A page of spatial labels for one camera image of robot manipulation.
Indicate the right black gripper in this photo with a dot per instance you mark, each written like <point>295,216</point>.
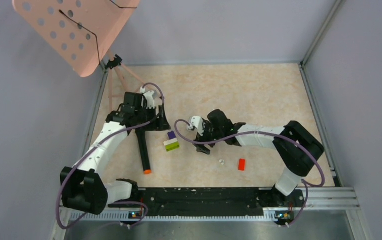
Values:
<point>203,138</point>

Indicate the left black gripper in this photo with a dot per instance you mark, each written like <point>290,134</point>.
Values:
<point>160,123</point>

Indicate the aluminium frame rail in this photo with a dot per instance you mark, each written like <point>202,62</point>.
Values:
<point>326,213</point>

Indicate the pink perforated music stand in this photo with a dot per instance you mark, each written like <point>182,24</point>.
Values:
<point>80,31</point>

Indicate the red toy brick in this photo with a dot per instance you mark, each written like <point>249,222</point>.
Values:
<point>241,164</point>

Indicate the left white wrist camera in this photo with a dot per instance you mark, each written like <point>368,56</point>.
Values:
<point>149,98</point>

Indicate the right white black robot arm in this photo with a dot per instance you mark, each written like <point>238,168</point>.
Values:
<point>297,148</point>

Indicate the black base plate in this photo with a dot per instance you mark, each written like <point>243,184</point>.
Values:
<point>213,202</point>

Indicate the black marker orange cap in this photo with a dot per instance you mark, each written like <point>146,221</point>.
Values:
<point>143,150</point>

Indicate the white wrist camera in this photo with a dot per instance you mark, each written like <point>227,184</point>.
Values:
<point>196,123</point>
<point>149,98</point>

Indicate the purple white green block stack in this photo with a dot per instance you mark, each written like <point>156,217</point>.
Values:
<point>172,142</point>

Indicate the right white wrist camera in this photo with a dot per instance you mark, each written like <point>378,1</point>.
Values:
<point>196,123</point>

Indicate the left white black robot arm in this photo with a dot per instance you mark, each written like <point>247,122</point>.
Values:
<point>82,186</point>

